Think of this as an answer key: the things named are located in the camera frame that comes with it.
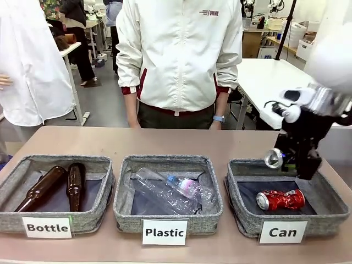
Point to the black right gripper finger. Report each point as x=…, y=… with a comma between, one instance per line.
x=308, y=166
x=290, y=162

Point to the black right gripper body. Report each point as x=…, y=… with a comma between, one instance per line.
x=305, y=132

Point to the crushed black drink can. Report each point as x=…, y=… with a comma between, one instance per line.
x=273, y=159

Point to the crushed red soda can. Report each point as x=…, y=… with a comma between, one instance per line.
x=283, y=199

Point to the large clear plastic bottle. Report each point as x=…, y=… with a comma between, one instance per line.
x=162, y=189

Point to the brown glass beer bottle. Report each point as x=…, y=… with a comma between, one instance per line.
x=41, y=188
x=75, y=187

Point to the person's right forearm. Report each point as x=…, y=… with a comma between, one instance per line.
x=131, y=108

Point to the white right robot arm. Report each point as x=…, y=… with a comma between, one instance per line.
x=330, y=60

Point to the person's left forearm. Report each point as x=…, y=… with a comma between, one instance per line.
x=221, y=105

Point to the grey fabric basket labelled Can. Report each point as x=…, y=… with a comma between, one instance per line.
x=324, y=220

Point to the white Can label sign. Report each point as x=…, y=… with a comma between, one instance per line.
x=282, y=232

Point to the grey fabric basket labelled Plastic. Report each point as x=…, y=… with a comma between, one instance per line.
x=129, y=220

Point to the grey fabric basket labelled Bottle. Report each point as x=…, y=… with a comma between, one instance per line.
x=16, y=217

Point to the person's left hand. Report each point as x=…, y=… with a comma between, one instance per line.
x=215, y=125

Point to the person's right hand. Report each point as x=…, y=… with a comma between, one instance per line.
x=134, y=125

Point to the large white table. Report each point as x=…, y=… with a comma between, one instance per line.
x=258, y=79

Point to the light blue wristband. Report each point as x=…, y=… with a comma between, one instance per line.
x=219, y=118

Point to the white storage crate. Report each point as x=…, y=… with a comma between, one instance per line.
x=305, y=46

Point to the small blue-capped plastic bottle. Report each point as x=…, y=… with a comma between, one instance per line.
x=189, y=189

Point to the black tripod pole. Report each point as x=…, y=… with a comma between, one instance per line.
x=284, y=27

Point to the dark olive trousers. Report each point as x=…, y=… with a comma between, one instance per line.
x=176, y=118

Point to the white Plastic label sign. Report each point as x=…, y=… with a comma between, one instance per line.
x=164, y=232

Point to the white zip jacket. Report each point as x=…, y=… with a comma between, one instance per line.
x=178, y=55

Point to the background person in blue shirt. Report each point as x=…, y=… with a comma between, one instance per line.
x=112, y=33

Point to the white background desk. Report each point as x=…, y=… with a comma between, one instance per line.
x=72, y=68

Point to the background person in dark clothes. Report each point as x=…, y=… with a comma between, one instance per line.
x=79, y=41

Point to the white Bottle label sign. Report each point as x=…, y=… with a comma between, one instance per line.
x=46, y=227

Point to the brown wig mannequin head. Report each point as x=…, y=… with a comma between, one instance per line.
x=62, y=42

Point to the white lab coat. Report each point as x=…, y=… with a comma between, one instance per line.
x=30, y=55

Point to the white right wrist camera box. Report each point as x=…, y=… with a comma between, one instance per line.
x=275, y=115

